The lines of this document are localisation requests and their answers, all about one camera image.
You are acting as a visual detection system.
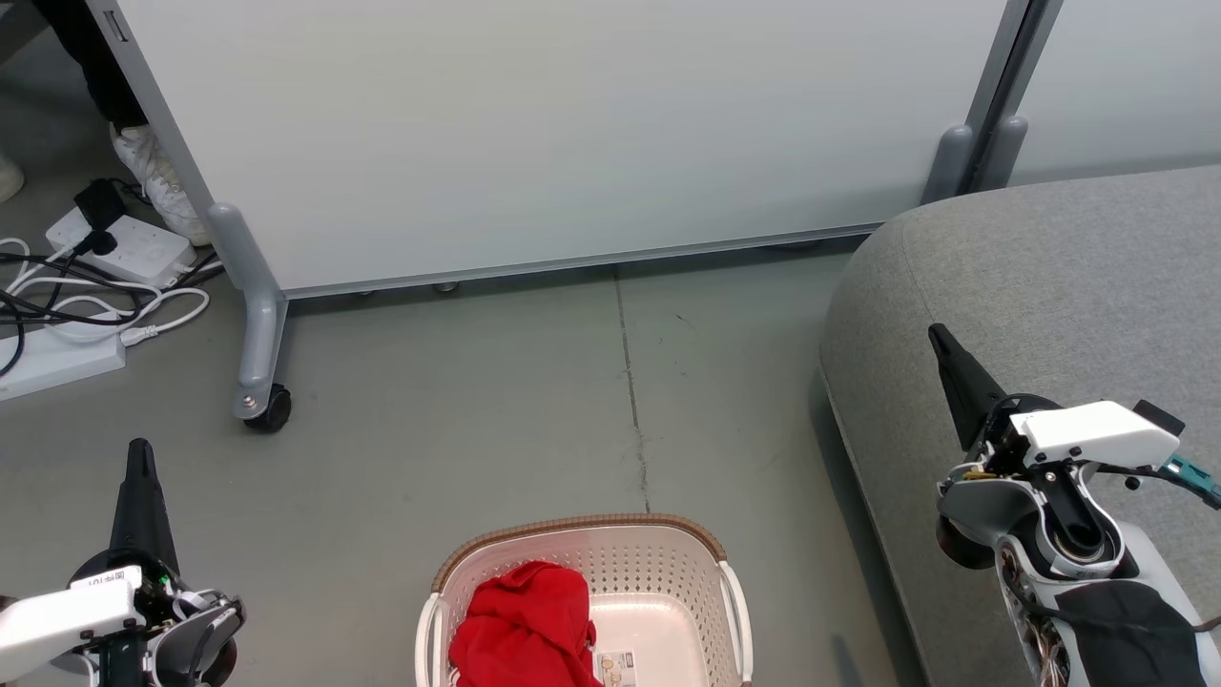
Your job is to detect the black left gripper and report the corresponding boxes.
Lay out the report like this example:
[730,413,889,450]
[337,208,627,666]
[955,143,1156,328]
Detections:
[71,438,189,614]

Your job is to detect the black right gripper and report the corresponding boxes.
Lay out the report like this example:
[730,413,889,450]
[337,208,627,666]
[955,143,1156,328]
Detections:
[927,323,1063,479]

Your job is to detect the red cloth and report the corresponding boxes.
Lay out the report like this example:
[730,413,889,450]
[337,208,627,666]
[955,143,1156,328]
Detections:
[447,560,605,687]

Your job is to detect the grey fabric sofa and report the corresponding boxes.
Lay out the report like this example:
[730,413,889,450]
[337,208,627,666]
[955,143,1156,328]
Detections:
[817,164,1221,687]

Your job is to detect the black caster wheel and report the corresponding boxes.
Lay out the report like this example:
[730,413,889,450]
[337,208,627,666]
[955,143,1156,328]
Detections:
[243,383,293,433]

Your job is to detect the white power strip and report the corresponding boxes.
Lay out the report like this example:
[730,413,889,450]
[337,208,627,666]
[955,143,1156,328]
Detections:
[45,207,197,288]
[0,319,128,403]

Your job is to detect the grey partition leg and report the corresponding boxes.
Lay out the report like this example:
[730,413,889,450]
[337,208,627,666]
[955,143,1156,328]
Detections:
[207,201,290,422]

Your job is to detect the grey partition foot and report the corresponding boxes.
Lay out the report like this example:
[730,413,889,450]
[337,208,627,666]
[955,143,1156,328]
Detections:
[921,123,976,204]
[975,115,1030,193]

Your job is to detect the black power adapter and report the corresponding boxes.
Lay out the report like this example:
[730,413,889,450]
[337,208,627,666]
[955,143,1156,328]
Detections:
[73,178,128,231]

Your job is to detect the white partition panel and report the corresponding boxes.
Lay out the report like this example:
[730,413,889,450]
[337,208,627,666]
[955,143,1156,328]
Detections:
[1009,0,1221,188]
[86,0,1036,299]

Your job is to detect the white perforated laundry basket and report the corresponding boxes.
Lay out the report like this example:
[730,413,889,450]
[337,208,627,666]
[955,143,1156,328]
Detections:
[414,513,755,687]

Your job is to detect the paper label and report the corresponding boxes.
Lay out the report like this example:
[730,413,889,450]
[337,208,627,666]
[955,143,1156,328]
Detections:
[591,649,639,687]

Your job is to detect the black trouser leg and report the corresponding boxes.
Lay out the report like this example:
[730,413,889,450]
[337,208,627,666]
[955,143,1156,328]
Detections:
[31,0,150,132]

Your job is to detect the white cable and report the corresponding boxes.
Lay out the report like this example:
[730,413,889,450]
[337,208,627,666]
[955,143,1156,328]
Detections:
[0,237,211,350]

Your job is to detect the black cable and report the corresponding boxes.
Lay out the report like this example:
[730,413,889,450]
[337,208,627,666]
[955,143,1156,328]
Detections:
[0,250,226,379]

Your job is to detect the right arm cable teal plug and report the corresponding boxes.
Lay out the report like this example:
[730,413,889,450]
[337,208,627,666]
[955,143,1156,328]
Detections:
[1097,455,1221,510]

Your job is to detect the grey partition post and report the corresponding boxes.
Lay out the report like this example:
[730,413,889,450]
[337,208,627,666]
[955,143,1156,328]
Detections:
[962,0,1066,192]

